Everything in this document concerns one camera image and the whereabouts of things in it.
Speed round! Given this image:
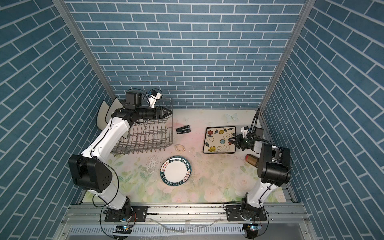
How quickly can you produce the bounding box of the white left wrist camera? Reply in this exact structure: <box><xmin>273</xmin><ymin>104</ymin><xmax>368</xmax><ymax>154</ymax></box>
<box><xmin>148</xmin><ymin>90</ymin><xmax>163</xmax><ymax>109</ymax></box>

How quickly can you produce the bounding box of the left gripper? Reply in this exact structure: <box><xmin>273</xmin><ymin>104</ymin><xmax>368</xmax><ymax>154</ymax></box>
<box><xmin>135</xmin><ymin>106</ymin><xmax>172</xmax><ymax>120</ymax></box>

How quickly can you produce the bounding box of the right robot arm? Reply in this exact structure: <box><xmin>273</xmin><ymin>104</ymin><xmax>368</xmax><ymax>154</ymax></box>
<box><xmin>228</xmin><ymin>127</ymin><xmax>292</xmax><ymax>221</ymax></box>

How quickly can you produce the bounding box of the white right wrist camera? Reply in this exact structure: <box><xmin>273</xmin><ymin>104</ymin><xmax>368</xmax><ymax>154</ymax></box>
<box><xmin>241</xmin><ymin>126</ymin><xmax>249</xmax><ymax>139</ymax></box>

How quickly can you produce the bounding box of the brown striped cylinder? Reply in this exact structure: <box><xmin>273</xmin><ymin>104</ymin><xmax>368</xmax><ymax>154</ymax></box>
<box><xmin>245</xmin><ymin>154</ymin><xmax>259</xmax><ymax>168</ymax></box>

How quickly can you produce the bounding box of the floral square plate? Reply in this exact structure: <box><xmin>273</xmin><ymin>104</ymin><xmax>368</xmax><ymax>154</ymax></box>
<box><xmin>203</xmin><ymin>126</ymin><xmax>236</xmax><ymax>154</ymax></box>

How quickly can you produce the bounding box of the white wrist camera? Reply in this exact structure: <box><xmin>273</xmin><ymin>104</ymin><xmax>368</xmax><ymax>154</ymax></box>
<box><xmin>148</xmin><ymin>90</ymin><xmax>163</xmax><ymax>109</ymax></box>
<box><xmin>241</xmin><ymin>126</ymin><xmax>249</xmax><ymax>139</ymax></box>

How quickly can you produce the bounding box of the base circuit board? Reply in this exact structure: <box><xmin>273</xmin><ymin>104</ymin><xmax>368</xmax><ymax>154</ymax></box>
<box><xmin>113</xmin><ymin>225</ymin><xmax>133</xmax><ymax>235</ymax></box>
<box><xmin>243</xmin><ymin>224</ymin><xmax>263</xmax><ymax>234</ymax></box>

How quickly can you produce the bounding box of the white cable duct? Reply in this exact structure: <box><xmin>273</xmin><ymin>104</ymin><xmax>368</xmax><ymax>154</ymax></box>
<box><xmin>69</xmin><ymin>224</ymin><xmax>245</xmax><ymax>237</ymax></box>

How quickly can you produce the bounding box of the aluminium mounting rail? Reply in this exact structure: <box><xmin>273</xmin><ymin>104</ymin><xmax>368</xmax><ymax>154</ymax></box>
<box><xmin>53</xmin><ymin>203</ymin><xmax>317</xmax><ymax>240</ymax></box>

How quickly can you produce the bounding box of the left base circuit board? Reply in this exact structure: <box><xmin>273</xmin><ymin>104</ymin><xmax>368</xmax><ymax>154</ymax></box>
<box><xmin>113</xmin><ymin>225</ymin><xmax>133</xmax><ymax>235</ymax></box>

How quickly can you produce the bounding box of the grey wire dish rack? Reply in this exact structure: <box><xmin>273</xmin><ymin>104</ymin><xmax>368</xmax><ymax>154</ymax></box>
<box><xmin>111</xmin><ymin>115</ymin><xmax>174</xmax><ymax>156</ymax></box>

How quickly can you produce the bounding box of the right base circuit board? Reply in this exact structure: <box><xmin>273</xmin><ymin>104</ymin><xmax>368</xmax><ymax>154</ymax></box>
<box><xmin>243</xmin><ymin>224</ymin><xmax>263</xmax><ymax>234</ymax></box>

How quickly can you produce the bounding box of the black stapler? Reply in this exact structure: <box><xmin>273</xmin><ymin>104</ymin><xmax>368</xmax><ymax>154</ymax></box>
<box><xmin>176</xmin><ymin>125</ymin><xmax>191</xmax><ymax>134</ymax></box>

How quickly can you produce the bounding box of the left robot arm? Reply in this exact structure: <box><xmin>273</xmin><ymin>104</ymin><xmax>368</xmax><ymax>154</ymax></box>
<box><xmin>68</xmin><ymin>89</ymin><xmax>172</xmax><ymax>222</ymax></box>

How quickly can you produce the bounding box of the white square plate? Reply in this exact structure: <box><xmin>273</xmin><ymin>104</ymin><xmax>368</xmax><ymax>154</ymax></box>
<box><xmin>105</xmin><ymin>98</ymin><xmax>123</xmax><ymax>123</ymax></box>
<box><xmin>96</xmin><ymin>101</ymin><xmax>110</xmax><ymax>131</ymax></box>

